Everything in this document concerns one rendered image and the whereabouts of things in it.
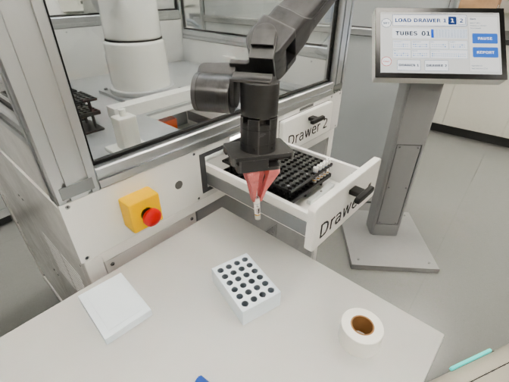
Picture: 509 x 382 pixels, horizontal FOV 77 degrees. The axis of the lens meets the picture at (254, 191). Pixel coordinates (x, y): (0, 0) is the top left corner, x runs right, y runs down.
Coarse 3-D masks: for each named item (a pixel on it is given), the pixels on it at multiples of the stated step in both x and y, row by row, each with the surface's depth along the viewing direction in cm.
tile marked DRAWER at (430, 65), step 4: (424, 60) 131; (428, 60) 131; (432, 60) 131; (436, 60) 131; (440, 60) 131; (444, 60) 131; (424, 64) 131; (428, 64) 131; (432, 64) 131; (436, 64) 131; (440, 64) 131; (444, 64) 131; (428, 68) 131; (432, 68) 131; (436, 68) 131; (440, 68) 131; (444, 68) 130; (448, 68) 130
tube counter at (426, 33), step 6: (426, 30) 133; (432, 30) 133; (438, 30) 133; (444, 30) 133; (450, 30) 132; (456, 30) 132; (462, 30) 132; (426, 36) 133; (432, 36) 132; (438, 36) 132; (444, 36) 132; (450, 36) 132; (456, 36) 132; (462, 36) 132
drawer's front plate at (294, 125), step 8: (320, 104) 113; (328, 104) 114; (304, 112) 106; (312, 112) 108; (320, 112) 112; (328, 112) 116; (288, 120) 100; (296, 120) 102; (304, 120) 106; (328, 120) 118; (280, 128) 100; (288, 128) 101; (296, 128) 104; (304, 128) 108; (312, 128) 112; (320, 128) 116; (328, 128) 121; (280, 136) 101; (288, 136) 102; (304, 136) 110; (312, 136) 114; (296, 144) 108
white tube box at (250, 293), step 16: (240, 256) 68; (224, 272) 64; (240, 272) 64; (256, 272) 66; (224, 288) 62; (240, 288) 61; (256, 288) 62; (272, 288) 61; (240, 304) 58; (256, 304) 58; (272, 304) 61; (240, 320) 59
